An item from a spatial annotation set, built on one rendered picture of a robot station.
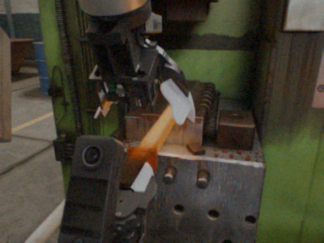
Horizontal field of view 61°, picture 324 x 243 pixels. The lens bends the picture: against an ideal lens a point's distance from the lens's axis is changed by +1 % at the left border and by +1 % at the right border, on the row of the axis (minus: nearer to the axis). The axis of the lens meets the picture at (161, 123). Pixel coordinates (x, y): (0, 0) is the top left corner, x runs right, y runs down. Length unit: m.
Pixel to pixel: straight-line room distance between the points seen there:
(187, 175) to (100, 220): 0.41
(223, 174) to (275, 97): 0.27
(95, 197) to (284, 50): 0.62
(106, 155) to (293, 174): 0.69
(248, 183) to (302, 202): 0.32
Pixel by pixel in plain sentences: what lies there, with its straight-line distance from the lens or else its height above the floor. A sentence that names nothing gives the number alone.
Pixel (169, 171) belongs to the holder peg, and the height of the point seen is 0.88.
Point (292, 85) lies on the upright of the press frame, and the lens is 0.80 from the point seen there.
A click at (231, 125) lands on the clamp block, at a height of 0.98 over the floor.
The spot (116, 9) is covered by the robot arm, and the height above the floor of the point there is 1.22.
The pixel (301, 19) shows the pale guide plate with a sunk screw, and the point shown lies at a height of 1.21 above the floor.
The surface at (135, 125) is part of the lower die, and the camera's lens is 0.70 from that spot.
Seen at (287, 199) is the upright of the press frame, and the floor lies 0.71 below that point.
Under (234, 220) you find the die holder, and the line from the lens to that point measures 0.72.
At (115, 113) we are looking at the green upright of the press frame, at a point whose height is 0.93.
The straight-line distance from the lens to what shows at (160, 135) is 0.49.
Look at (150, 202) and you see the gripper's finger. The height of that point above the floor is 1.01.
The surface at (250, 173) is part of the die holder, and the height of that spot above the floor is 0.89.
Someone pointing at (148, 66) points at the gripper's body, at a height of 1.16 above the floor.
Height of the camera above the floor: 1.20
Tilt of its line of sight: 20 degrees down
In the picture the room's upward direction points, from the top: straight up
